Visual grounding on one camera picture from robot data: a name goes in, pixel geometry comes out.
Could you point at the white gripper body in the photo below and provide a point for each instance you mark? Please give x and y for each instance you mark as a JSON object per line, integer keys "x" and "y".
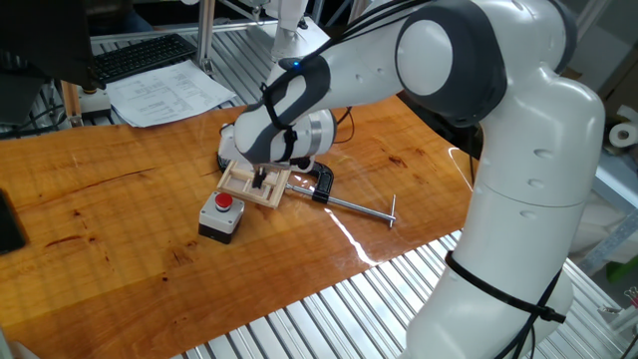
{"x": 227, "y": 142}

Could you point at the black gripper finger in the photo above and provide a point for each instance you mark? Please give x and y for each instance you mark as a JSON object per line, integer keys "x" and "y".
{"x": 262, "y": 178}
{"x": 255, "y": 179}

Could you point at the small wooden sliding sash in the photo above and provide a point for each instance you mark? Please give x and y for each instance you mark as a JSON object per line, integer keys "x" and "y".
{"x": 270, "y": 192}

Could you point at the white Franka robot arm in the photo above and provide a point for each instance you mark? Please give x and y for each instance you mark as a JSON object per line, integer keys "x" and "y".
{"x": 523, "y": 149}

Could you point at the grey box red push-button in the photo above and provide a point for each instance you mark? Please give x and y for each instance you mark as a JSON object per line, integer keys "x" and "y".
{"x": 222, "y": 219}

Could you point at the black iron C-clamp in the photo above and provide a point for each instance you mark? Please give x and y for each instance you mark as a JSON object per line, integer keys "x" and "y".
{"x": 324, "y": 182}

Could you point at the printed white paper sheets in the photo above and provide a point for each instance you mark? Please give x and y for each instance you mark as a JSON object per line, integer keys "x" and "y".
{"x": 164, "y": 95}

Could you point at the black computer keyboard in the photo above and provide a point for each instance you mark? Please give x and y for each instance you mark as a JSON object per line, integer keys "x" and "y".
{"x": 142, "y": 57}

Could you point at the glossy wood-grain mat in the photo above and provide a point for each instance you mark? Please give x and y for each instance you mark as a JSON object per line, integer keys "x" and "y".
{"x": 99, "y": 199}

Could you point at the black computer monitor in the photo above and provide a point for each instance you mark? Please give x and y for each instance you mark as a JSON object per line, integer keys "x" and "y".
{"x": 45, "y": 40}

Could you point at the flat black device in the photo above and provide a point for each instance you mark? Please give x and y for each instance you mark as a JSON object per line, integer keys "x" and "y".
{"x": 10, "y": 224}

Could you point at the white paper roll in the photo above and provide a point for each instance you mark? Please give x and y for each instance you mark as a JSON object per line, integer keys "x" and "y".
{"x": 623, "y": 135}

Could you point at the miniature wooden window frame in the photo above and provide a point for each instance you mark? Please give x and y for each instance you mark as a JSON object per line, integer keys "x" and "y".
{"x": 234, "y": 184}

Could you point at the upright aluminium post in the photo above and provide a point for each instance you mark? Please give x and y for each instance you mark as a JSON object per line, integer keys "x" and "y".
{"x": 205, "y": 35}

